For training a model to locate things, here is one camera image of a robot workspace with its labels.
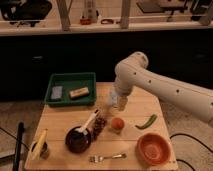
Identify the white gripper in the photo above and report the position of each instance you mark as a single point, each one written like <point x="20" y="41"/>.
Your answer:
<point x="121" y="102"/>

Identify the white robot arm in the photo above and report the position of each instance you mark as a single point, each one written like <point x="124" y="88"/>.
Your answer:
<point x="132" y="71"/>

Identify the clear cup with cloth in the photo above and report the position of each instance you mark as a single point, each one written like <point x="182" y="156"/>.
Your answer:
<point x="112" y="98"/>

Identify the orange tomato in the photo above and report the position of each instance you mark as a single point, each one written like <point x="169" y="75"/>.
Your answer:
<point x="117" y="123"/>

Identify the dark red grape bunch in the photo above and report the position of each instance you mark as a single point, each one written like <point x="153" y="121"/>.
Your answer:
<point x="98" y="126"/>

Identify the green chili pepper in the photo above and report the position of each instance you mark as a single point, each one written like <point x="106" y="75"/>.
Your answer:
<point x="148" y="123"/>

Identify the wooden board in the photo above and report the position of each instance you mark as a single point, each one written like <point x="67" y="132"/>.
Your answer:
<point x="117" y="132"/>

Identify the green plastic tray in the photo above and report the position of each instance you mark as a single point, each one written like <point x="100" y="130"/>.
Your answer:
<point x="68" y="82"/>

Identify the orange plastic bowl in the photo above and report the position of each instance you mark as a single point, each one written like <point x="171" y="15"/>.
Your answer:
<point x="152" y="150"/>

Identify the dark round bowl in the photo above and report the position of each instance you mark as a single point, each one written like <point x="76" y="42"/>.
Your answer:
<point x="77" y="142"/>

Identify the silver fork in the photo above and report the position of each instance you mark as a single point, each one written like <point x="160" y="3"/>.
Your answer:
<point x="98" y="158"/>

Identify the small grey sponge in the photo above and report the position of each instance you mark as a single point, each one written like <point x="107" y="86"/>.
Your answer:
<point x="56" y="93"/>

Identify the red object on shelf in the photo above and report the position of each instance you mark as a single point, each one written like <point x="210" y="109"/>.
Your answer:
<point x="84" y="21"/>

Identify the dark small cup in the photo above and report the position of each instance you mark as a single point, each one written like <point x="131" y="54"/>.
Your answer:
<point x="44" y="151"/>

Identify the yellow banana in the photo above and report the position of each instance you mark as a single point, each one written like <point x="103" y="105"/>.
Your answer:
<point x="39" y="145"/>

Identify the black pole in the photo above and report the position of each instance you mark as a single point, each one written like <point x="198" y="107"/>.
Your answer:
<point x="17" y="155"/>

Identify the black office chair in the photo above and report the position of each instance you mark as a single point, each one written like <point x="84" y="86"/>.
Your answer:
<point x="30" y="12"/>

